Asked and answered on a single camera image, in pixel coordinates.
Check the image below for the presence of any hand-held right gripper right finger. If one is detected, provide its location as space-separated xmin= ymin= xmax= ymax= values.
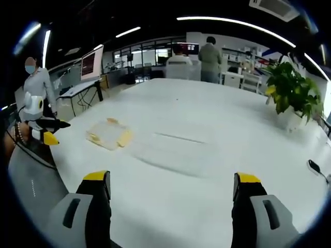
xmin=231 ymin=172 xmax=304 ymax=248

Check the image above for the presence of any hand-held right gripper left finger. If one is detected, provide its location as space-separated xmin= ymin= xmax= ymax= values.
xmin=43 ymin=170 xmax=112 ymax=248

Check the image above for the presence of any person's left hand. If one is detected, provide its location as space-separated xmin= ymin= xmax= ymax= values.
xmin=23 ymin=122 xmax=34 ymax=142

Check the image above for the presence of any white desk with black legs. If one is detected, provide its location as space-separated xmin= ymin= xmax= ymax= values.
xmin=57 ymin=79 xmax=104 ymax=117

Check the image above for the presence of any person's grey clothing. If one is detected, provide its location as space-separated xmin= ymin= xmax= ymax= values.
xmin=7 ymin=141 xmax=70 ymax=220

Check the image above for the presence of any large computer monitor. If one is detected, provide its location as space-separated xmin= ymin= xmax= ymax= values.
xmin=79 ymin=44 xmax=104 ymax=83

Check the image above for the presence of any white plant pot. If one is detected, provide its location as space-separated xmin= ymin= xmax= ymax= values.
xmin=283 ymin=107 xmax=311 ymax=132

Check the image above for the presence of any short ceiling light strip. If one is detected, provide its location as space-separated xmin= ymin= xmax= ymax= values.
xmin=115 ymin=26 xmax=142 ymax=39

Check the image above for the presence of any white chair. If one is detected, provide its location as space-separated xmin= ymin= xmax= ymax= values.
xmin=240 ymin=71 xmax=264 ymax=94

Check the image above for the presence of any green potted plant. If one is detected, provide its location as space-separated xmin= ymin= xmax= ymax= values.
xmin=262 ymin=51 xmax=325 ymax=125

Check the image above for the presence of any white shelf unit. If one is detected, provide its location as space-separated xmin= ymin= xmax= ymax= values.
xmin=221 ymin=45 xmax=269 ymax=78

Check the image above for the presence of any small background monitor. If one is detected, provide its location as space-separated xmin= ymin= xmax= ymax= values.
xmin=172 ymin=42 xmax=200 ymax=55

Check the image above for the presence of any long ceiling light strip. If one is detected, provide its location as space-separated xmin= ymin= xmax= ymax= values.
xmin=176 ymin=16 xmax=297 ymax=49

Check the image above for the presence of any ceiling air vent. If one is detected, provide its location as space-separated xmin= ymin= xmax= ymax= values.
xmin=248 ymin=0 xmax=300 ymax=23

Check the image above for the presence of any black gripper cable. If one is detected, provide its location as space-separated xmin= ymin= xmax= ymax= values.
xmin=5 ymin=105 xmax=58 ymax=171

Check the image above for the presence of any beaded bracelet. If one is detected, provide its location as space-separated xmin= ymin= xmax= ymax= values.
xmin=14 ymin=121 xmax=27 ymax=145

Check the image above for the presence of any small black device with cable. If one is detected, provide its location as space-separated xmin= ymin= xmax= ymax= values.
xmin=307 ymin=159 xmax=330 ymax=184

